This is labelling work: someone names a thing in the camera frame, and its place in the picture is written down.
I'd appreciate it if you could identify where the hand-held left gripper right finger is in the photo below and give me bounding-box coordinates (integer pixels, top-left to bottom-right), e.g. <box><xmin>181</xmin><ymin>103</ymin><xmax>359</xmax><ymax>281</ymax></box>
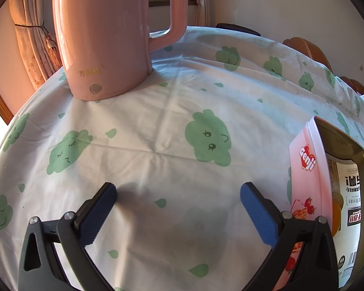
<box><xmin>240</xmin><ymin>182</ymin><xmax>340</xmax><ymax>291</ymax></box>

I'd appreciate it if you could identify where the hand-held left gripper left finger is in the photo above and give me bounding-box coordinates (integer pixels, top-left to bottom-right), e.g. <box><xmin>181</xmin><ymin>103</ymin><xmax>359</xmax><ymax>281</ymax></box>
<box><xmin>17</xmin><ymin>182</ymin><xmax>118</xmax><ymax>291</ymax></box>

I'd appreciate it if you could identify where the pink tin box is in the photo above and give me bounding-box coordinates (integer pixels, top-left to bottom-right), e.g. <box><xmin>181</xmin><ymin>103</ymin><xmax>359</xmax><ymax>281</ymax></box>
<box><xmin>288</xmin><ymin>116</ymin><xmax>364</xmax><ymax>291</ymax></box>

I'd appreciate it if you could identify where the printed packet with orange picture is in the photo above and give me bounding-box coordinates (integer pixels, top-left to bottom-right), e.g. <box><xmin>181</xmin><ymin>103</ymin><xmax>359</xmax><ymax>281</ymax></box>
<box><xmin>326</xmin><ymin>154</ymin><xmax>363</xmax><ymax>288</ymax></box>

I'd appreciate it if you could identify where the white tablecloth with green clouds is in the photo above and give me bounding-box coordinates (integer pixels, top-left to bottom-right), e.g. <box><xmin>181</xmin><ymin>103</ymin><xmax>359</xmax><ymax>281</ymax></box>
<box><xmin>0</xmin><ymin>26</ymin><xmax>364</xmax><ymax>291</ymax></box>

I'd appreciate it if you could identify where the pink electric kettle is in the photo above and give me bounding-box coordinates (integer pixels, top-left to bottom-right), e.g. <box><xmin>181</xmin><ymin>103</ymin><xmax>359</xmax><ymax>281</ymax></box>
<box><xmin>48</xmin><ymin>0</ymin><xmax>188</xmax><ymax>101</ymax></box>

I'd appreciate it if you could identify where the beige patterned curtain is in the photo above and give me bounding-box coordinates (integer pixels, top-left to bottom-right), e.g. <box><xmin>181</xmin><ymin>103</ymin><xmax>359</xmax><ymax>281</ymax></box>
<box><xmin>8</xmin><ymin>0</ymin><xmax>64</xmax><ymax>91</ymax></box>

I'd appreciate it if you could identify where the black chair back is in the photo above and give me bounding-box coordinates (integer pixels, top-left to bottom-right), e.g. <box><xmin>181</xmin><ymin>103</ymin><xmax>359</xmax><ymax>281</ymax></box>
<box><xmin>216</xmin><ymin>23</ymin><xmax>261</xmax><ymax>37</ymax></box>

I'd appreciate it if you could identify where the beige narrow curtain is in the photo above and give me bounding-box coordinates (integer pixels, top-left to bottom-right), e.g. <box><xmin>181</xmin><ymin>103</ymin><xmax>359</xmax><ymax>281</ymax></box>
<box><xmin>195</xmin><ymin>0</ymin><xmax>211</xmax><ymax>27</ymax></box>

